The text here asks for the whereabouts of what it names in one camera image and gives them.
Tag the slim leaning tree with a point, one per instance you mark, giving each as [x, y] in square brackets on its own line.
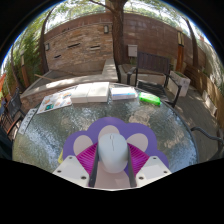
[42, 50]

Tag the white box with blue edge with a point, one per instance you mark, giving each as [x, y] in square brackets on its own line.
[123, 93]

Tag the dark wooden bench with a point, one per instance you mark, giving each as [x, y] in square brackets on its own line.
[153, 63]

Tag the large white planter box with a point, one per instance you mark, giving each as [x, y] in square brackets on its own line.
[180, 83]

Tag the purple paw-print mouse pad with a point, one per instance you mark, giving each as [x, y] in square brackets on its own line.
[110, 125]

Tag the thick forked tree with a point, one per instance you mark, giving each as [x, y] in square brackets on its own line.
[118, 36]

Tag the black wall lamp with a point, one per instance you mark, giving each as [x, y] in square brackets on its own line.
[106, 29]
[47, 46]

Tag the small green box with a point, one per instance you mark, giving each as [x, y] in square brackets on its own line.
[150, 98]

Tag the printed paper leaflet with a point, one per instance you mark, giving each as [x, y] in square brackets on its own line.
[55, 101]

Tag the wooden lamp post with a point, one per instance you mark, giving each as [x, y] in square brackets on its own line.
[180, 53]

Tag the small white planter box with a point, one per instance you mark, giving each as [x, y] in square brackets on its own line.
[209, 103]

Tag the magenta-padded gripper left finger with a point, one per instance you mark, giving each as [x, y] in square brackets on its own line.
[71, 170]

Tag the wooden stick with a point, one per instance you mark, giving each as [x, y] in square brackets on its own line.
[43, 77]

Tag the slim straight tree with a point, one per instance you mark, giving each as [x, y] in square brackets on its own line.
[194, 46]

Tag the narrow printed paper strip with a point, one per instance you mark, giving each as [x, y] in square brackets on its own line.
[27, 120]

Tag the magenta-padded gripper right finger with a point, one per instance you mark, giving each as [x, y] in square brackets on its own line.
[151, 170]

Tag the stone raised basin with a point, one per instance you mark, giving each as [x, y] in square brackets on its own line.
[50, 85]

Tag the white computer mouse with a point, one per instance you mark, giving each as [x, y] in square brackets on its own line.
[113, 151]

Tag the black metal mesh chair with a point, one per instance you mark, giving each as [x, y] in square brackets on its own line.
[156, 88]
[208, 132]
[4, 133]
[15, 106]

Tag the grey wall utility box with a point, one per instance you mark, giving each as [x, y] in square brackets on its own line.
[132, 50]

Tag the white flat box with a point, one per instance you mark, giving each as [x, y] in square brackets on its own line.
[98, 92]
[80, 93]

